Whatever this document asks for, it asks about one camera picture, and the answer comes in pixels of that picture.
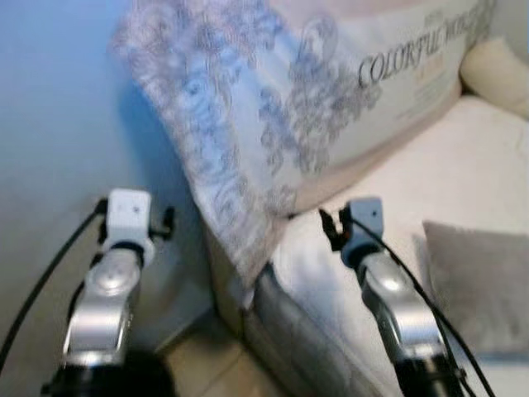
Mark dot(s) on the grey little bear pillow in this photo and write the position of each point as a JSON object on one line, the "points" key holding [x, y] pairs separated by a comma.
{"points": [[479, 289]]}

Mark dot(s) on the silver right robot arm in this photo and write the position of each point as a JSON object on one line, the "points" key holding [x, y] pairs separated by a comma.
{"points": [[397, 306]]}

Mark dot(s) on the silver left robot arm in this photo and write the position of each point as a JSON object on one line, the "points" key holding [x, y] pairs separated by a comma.
{"points": [[103, 306]]}

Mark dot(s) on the white quilted mattress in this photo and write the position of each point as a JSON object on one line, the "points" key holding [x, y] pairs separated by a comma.
{"points": [[438, 174]]}

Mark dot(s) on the printed floral headboard cushion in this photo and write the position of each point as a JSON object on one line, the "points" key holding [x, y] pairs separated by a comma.
{"points": [[248, 99]]}

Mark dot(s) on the cream bolster pillow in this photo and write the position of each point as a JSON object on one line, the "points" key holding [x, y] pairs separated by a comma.
{"points": [[496, 74]]}

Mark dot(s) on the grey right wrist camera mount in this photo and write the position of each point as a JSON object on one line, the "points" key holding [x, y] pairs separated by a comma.
{"points": [[364, 219]]}

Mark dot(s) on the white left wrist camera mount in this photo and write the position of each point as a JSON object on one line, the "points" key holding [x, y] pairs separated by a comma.
{"points": [[131, 213]]}

